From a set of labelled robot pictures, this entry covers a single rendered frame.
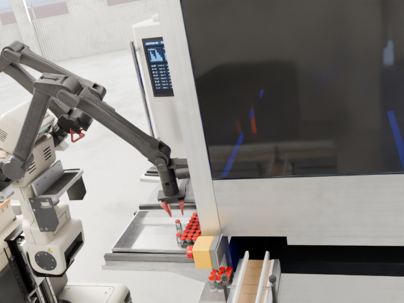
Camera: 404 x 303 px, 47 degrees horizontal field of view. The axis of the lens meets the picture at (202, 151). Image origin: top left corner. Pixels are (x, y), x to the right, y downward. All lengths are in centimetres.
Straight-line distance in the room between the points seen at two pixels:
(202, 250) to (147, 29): 133
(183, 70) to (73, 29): 1098
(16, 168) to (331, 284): 112
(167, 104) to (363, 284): 141
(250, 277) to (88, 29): 1100
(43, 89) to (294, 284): 100
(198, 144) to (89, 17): 1084
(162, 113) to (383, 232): 146
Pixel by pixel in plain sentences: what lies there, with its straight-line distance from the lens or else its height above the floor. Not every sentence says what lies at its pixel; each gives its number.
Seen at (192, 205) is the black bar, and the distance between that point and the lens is 189.
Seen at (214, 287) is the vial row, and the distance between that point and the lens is 145.
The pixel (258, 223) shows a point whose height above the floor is 106.
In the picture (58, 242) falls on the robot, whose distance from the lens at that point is 210.
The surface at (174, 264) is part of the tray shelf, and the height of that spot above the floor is 88.
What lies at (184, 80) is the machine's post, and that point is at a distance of 126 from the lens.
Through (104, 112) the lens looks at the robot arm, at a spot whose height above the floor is 140.
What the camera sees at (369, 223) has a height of 106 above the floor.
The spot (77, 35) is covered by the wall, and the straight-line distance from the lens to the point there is 1220.
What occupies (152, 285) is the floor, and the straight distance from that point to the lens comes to 301.
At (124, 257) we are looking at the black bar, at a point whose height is 89.
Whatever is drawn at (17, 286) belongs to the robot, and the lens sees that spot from 237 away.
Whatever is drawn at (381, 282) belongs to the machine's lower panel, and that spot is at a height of 86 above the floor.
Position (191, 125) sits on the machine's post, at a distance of 130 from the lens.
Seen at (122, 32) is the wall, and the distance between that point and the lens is 1199.
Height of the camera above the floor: 181
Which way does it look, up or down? 23 degrees down
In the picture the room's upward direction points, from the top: 10 degrees counter-clockwise
